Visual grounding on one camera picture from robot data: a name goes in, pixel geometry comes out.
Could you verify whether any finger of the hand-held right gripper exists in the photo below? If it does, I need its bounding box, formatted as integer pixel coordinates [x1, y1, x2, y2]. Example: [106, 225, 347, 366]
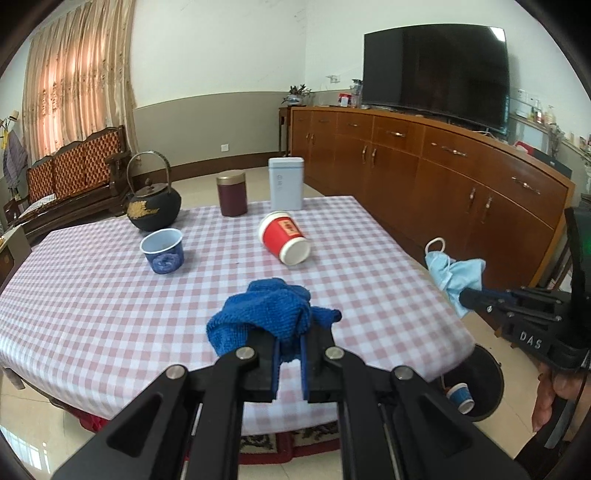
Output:
[485, 305, 565, 325]
[459, 286, 572, 308]

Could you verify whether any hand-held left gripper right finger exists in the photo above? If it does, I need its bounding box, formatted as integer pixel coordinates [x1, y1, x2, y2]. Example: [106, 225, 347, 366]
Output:
[299, 323, 532, 480]

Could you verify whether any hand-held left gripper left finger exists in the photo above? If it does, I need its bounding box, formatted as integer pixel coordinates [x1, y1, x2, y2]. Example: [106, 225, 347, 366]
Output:
[51, 330, 282, 480]

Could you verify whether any blue face mask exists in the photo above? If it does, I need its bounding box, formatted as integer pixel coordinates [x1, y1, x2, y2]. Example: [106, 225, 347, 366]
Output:
[425, 237, 487, 319]

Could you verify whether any blue towel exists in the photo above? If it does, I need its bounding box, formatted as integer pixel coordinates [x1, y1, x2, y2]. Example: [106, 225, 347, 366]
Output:
[206, 277, 343, 363]

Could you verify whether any black trash bin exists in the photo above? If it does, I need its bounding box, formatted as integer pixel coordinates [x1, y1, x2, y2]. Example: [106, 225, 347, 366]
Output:
[438, 344, 505, 422]

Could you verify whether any blue paper cup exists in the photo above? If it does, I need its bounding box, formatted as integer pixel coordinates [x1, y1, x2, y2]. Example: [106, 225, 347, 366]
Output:
[445, 382, 475, 415]

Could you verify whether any person's right hand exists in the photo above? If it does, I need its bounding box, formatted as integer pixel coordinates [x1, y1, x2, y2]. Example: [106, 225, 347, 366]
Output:
[531, 366, 588, 433]

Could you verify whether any dark wooden chair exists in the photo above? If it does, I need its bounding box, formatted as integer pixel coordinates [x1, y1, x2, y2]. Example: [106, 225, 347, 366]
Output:
[538, 231, 573, 296]

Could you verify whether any patterned rug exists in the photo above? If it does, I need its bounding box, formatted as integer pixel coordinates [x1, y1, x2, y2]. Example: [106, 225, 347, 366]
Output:
[240, 420, 342, 455]

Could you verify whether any red paper cup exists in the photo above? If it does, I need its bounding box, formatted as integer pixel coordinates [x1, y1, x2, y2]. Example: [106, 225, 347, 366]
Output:
[257, 211, 311, 267]

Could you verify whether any wooden sideboard cabinet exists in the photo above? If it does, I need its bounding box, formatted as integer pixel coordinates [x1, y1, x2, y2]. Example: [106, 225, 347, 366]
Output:
[288, 105, 577, 333]

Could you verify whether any blue patterned cup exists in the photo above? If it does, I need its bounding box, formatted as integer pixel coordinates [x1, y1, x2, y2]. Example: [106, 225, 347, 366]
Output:
[140, 227, 187, 274]

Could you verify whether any pink checked tablecloth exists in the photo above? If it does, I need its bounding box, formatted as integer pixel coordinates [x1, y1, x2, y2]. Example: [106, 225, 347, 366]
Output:
[0, 195, 476, 437]

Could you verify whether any maroon canister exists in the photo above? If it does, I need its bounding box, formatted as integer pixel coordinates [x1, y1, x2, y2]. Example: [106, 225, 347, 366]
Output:
[216, 170, 249, 217]

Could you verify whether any light blue tin canister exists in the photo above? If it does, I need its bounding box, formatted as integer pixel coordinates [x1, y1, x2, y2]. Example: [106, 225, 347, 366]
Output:
[269, 157, 305, 211]

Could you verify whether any black iron teapot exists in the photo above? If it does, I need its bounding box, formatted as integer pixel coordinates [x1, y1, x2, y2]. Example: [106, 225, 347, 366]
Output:
[126, 150, 183, 232]

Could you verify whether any small wooden stand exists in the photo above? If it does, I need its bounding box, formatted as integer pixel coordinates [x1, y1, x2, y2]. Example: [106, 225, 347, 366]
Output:
[278, 106, 293, 158]

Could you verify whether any black television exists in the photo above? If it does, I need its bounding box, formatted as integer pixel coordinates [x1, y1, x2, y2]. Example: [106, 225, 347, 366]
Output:
[361, 24, 511, 137]

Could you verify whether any potted plant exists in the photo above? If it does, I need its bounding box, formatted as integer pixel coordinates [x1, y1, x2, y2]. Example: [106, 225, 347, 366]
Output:
[281, 84, 315, 108]

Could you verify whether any wooden quilted sofa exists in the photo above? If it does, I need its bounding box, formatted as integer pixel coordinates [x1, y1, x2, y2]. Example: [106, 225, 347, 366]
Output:
[2, 124, 134, 241]

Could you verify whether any grey jacket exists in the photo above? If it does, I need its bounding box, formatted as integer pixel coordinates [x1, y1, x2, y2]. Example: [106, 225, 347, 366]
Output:
[2, 131, 29, 190]

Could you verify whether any wide patterned beige curtain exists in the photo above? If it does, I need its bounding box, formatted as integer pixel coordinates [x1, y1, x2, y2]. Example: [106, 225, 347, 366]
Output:
[21, 0, 139, 160]

